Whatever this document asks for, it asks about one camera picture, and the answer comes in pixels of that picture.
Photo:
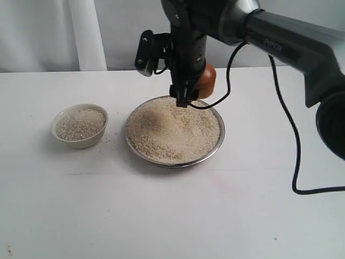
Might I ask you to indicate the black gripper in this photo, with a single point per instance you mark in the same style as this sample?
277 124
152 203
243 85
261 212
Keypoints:
190 24

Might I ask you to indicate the brown wooden cup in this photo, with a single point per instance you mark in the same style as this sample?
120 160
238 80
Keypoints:
206 82

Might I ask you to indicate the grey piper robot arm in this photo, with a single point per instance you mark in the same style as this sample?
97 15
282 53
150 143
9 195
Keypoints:
317 52

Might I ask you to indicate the rice in steel plate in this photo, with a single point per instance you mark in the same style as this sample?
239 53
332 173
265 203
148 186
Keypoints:
172 135

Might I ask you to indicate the spilled rice on table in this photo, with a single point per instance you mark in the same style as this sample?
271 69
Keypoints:
109 143

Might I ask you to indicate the small cream ceramic bowl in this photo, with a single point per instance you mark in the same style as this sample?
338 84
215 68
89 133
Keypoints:
81 143

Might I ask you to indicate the rice in small bowl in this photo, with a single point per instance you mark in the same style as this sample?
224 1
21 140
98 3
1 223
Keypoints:
80 125

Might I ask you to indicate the round steel plate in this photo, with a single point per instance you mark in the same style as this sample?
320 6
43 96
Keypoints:
172 163

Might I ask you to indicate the white backdrop cloth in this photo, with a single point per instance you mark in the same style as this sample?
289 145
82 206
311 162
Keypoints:
42 36

